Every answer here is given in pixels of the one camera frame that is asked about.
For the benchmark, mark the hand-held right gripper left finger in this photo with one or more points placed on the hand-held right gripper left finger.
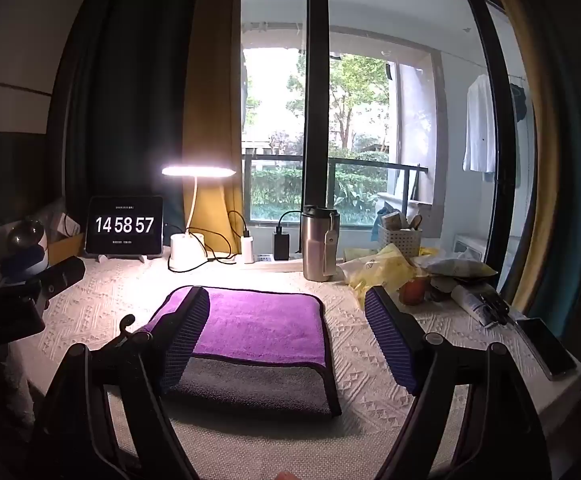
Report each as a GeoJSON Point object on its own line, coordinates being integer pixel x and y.
{"type": "Point", "coordinates": [186, 340]}

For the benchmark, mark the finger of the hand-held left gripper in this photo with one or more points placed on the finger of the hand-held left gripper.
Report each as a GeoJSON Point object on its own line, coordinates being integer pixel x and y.
{"type": "Point", "coordinates": [63, 272]}

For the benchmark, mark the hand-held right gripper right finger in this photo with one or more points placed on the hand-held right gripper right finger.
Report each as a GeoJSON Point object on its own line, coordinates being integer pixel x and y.
{"type": "Point", "coordinates": [391, 340]}

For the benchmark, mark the purple and grey towel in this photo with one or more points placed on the purple and grey towel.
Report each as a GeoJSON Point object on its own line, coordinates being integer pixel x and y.
{"type": "Point", "coordinates": [265, 325]}

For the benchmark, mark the cardboard box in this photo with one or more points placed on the cardboard box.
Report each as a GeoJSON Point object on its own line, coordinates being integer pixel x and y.
{"type": "Point", "coordinates": [66, 245]}

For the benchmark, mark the white textured tablecloth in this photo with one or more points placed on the white textured tablecloth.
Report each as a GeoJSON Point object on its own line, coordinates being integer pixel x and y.
{"type": "Point", "coordinates": [105, 305]}

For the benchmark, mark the white tablet stand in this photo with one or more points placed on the white tablet stand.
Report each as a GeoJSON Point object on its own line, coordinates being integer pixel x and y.
{"type": "Point", "coordinates": [120, 258]}

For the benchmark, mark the yellow plastic bag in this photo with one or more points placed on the yellow plastic bag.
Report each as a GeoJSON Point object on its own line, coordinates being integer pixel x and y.
{"type": "Point", "coordinates": [380, 272]}

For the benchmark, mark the black tablet with clock display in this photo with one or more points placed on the black tablet with clock display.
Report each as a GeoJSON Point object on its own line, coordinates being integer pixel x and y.
{"type": "Point", "coordinates": [124, 225]}

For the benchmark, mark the white tube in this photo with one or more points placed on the white tube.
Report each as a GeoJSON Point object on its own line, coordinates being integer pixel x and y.
{"type": "Point", "coordinates": [470, 302]}

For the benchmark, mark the white desk lamp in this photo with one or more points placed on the white desk lamp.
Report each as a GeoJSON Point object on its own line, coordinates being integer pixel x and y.
{"type": "Point", "coordinates": [188, 252]}

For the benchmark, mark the white snack bag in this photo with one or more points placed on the white snack bag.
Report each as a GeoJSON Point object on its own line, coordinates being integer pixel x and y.
{"type": "Point", "coordinates": [455, 266]}

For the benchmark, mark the white slotted basket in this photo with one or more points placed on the white slotted basket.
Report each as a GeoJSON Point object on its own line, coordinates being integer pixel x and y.
{"type": "Point", "coordinates": [400, 242]}

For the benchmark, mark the white charger plug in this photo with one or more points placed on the white charger plug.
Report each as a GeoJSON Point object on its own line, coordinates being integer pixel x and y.
{"type": "Point", "coordinates": [247, 250]}

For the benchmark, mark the black clip tool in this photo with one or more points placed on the black clip tool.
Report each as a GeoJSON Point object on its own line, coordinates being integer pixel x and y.
{"type": "Point", "coordinates": [496, 307]}

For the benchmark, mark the white power strip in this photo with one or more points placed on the white power strip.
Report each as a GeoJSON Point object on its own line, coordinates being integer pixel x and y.
{"type": "Point", "coordinates": [268, 258]}

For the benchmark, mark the stainless steel tumbler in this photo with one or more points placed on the stainless steel tumbler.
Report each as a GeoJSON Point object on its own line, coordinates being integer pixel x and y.
{"type": "Point", "coordinates": [319, 247]}

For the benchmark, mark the dark smartphone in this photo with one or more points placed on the dark smartphone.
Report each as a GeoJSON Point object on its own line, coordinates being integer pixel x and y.
{"type": "Point", "coordinates": [545, 347]}

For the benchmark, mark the dark green curtain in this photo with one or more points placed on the dark green curtain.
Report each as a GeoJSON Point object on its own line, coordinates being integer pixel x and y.
{"type": "Point", "coordinates": [130, 85]}

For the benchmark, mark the white hanging shirt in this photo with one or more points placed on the white hanging shirt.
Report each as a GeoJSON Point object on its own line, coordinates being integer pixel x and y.
{"type": "Point", "coordinates": [479, 130]}

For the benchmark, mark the yellow and teal curtain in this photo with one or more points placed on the yellow and teal curtain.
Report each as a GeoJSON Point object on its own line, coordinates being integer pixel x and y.
{"type": "Point", "coordinates": [555, 135]}

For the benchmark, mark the teal hanging garment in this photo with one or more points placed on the teal hanging garment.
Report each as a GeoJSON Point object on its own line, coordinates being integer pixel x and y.
{"type": "Point", "coordinates": [519, 102]}

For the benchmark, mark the white round security camera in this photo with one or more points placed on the white round security camera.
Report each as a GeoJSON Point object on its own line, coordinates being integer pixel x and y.
{"type": "Point", "coordinates": [29, 241]}

